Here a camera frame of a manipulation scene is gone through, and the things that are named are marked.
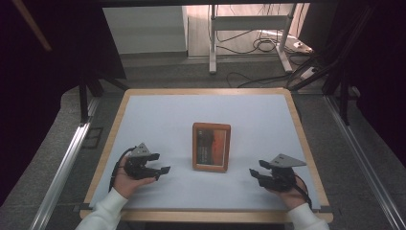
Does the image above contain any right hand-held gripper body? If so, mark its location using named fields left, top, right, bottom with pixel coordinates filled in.
left=258, top=152, right=307, bottom=194

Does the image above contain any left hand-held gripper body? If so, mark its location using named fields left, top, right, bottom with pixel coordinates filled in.
left=123, top=142, right=163, bottom=182

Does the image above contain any wooden picture frame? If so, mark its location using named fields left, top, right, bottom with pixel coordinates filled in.
left=192, top=122, right=232, bottom=174

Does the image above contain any person's left hand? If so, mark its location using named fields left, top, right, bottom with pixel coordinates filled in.
left=112, top=155, right=158, bottom=200

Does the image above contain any person's right hand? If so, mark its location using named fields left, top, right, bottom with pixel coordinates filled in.
left=267, top=176, right=310, bottom=212

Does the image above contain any white table mat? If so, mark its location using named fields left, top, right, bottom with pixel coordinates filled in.
left=88, top=93, right=322, bottom=212

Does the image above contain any black metal stand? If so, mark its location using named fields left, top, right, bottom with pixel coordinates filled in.
left=78, top=68, right=129, bottom=125
left=286, top=5, right=378, bottom=127

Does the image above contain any grey power strip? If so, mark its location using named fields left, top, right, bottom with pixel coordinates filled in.
left=299, top=66, right=320, bottom=81

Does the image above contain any white power strip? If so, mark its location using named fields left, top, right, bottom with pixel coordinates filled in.
left=290, top=39, right=314, bottom=55

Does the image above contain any white cabinet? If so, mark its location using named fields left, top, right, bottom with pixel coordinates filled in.
left=101, top=6, right=189, bottom=55

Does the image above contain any white metal stand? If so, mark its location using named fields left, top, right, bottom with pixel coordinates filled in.
left=208, top=3, right=298, bottom=76

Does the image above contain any wooden bar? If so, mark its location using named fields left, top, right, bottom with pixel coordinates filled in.
left=11, top=0, right=54, bottom=53

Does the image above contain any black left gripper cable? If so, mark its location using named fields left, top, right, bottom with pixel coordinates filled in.
left=108, top=146, right=137, bottom=194

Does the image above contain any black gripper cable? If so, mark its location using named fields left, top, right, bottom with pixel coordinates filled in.
left=292, top=173, right=313, bottom=209
left=108, top=146, right=137, bottom=194

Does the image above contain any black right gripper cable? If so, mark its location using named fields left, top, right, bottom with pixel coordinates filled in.
left=292, top=173, right=313, bottom=209

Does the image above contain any aluminium rail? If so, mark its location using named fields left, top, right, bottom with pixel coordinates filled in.
left=323, top=95, right=406, bottom=230
left=29, top=122, right=92, bottom=230

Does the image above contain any black long floor cable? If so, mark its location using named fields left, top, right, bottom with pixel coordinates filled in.
left=226, top=71, right=293, bottom=89

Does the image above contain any black looped floor cable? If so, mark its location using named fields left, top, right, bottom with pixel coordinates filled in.
left=215, top=29, right=290, bottom=56

